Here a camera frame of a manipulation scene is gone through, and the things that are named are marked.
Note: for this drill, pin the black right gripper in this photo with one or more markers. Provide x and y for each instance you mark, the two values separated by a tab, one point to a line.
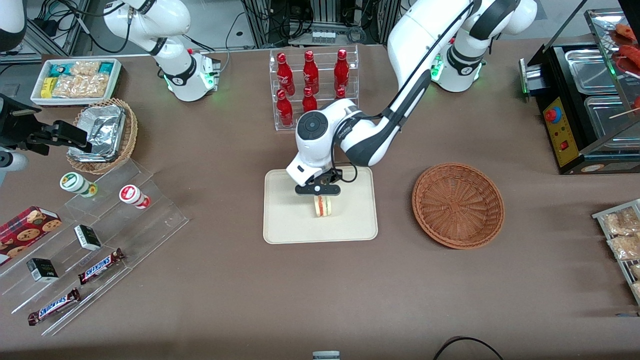
19	131

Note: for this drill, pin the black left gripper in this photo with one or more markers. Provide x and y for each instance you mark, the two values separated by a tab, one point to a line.
331	176

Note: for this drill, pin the triangular sandwich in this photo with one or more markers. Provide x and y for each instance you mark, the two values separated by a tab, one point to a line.
323	207

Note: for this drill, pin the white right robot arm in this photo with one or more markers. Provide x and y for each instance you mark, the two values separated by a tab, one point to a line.
176	70

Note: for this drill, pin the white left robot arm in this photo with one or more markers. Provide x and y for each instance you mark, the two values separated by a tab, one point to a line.
415	35

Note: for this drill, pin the beige plastic tray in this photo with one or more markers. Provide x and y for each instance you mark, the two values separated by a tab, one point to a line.
350	220

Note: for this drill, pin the white rectangular snack tray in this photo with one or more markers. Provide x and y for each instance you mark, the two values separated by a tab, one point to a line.
37	100

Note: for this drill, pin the light deep wicker basket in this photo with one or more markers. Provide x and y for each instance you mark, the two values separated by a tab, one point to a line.
127	142

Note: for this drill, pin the brown round wicker basket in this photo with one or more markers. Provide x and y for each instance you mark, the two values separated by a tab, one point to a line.
457	205

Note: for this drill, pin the aluminium foil container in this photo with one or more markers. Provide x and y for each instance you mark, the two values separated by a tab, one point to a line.
85	154
106	130

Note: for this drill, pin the green lid yogurt cup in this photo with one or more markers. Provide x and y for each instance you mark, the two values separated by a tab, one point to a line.
75	183

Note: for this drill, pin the yellow snack packet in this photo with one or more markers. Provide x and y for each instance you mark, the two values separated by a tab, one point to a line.
47	87

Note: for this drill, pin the clear cracker snack bag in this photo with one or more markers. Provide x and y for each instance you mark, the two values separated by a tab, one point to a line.
80	86
85	68

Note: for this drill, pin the teal snack packet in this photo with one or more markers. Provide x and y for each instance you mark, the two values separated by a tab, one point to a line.
57	69
106	68

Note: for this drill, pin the red lid yogurt cup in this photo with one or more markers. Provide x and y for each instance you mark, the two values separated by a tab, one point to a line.
132	195

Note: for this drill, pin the red cola bottle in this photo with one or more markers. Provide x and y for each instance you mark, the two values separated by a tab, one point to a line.
285	111
310	74
309	102
284	75
340	93
341	71

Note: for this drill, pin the red cookie box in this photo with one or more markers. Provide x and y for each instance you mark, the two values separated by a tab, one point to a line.
25	232

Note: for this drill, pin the small black box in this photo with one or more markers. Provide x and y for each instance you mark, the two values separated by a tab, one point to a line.
42	270
87	238

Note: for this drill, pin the clear acrylic stepped stand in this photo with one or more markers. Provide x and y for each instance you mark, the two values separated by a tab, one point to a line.
125	230

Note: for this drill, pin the Snickers chocolate bar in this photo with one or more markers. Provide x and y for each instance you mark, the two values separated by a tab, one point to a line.
100	266
54	306

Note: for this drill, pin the clear acrylic bottle rack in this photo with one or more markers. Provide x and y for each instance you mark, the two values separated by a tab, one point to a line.
320	60

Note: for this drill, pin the small grey device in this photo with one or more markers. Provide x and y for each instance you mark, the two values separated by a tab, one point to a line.
326	355

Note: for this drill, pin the black food warmer machine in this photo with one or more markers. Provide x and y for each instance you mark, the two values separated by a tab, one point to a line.
562	130

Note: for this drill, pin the clear bagged pastry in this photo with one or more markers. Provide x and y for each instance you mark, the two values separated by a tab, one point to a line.
620	222
636	271
637	289
625	247

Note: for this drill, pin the small blue object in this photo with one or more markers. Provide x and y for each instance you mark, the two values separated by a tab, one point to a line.
627	314

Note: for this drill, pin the red sausage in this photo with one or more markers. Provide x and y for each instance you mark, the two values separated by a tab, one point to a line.
627	32
630	52

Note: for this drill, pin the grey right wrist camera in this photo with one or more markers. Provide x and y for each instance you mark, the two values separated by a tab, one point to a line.
12	165

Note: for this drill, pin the aluminium frame rack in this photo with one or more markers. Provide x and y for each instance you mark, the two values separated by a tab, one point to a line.
320	15

